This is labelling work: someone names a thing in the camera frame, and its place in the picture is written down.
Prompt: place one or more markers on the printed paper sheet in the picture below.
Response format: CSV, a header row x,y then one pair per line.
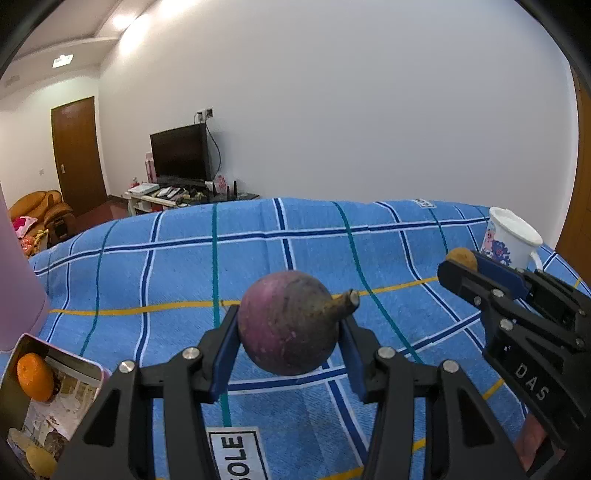
x,y
74,387

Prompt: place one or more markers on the wooden door frame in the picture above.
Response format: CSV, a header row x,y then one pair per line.
x,y
577,207

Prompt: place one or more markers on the ceiling light panel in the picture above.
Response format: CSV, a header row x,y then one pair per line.
x,y
62,61

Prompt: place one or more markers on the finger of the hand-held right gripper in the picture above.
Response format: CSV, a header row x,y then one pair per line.
x,y
461,279
501,274

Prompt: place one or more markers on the white television stand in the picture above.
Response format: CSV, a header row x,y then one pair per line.
x,y
143,203

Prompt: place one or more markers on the small brown round fruit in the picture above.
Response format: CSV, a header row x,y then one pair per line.
x,y
41,461
461,257

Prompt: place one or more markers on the brown wooden door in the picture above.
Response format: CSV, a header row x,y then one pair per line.
x,y
76,157

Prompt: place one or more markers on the pink cushion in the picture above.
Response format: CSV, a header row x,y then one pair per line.
x,y
23,226

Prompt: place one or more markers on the white set-top box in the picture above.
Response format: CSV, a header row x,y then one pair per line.
x,y
143,189

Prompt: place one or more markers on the white printed mug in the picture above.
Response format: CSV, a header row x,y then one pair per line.
x,y
508,244

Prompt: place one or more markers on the pink electric kettle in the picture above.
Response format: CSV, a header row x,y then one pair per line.
x,y
18,286

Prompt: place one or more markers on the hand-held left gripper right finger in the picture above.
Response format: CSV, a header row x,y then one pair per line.
x,y
353,364

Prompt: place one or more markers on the large orange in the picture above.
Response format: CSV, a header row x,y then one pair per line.
x,y
34,376

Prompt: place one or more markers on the pink metal tin box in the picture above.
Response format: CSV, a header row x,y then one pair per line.
x,y
9,383

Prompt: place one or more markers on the orange leather sofa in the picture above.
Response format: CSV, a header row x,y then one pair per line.
x,y
46,207

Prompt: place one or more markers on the blue plaid blanket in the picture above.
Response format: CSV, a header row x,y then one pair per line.
x,y
161,277

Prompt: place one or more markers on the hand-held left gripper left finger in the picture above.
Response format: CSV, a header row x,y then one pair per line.
x,y
226,364

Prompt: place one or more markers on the wall power outlet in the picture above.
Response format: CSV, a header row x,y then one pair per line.
x,y
204,114

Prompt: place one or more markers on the purple turnip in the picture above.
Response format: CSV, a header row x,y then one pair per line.
x,y
286,323

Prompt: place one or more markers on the black television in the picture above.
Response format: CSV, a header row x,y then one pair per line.
x,y
180,152

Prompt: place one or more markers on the person's right hand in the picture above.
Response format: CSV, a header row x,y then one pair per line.
x,y
531,443

